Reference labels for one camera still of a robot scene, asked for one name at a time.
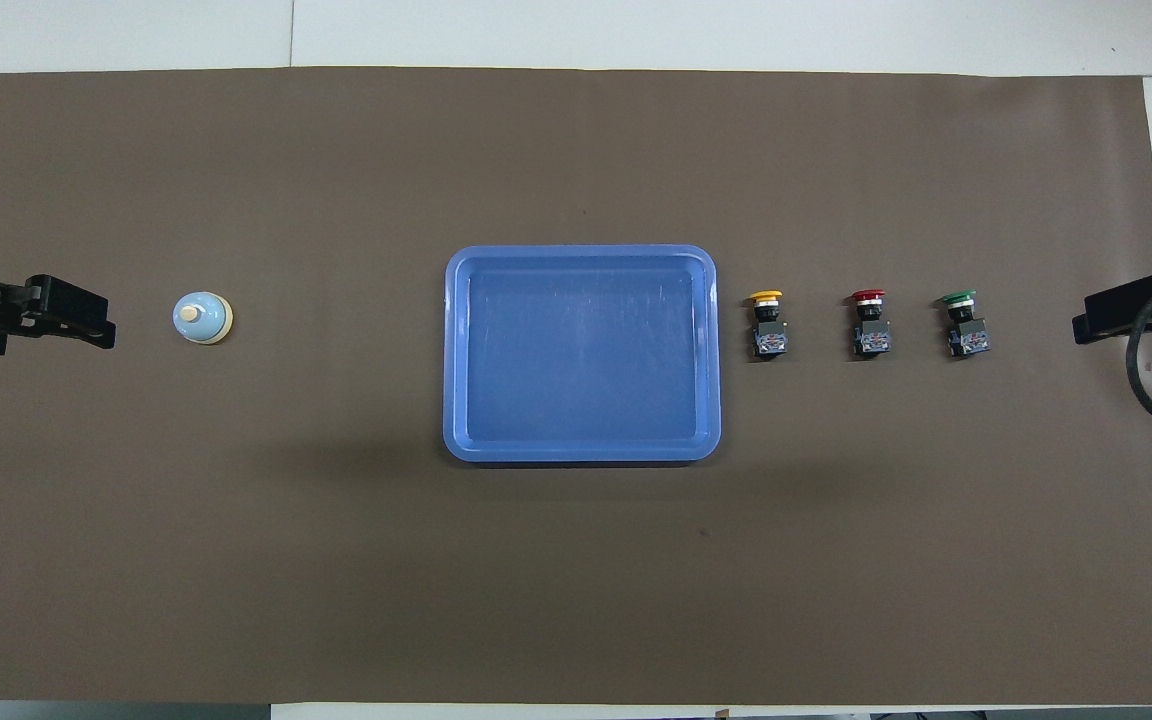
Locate light blue desk bell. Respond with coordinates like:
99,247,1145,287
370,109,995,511
173,290,234,345

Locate green mushroom push button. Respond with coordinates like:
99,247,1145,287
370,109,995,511
940,290,990,359

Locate red mushroom push button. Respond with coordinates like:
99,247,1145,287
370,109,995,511
848,289,893,361

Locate yellow mushroom push button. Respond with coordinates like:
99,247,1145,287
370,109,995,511
748,289,789,361

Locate blue plastic tray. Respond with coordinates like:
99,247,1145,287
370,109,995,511
443,244,722,464

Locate brown table mat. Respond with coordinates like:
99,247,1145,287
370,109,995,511
0,66,1152,706

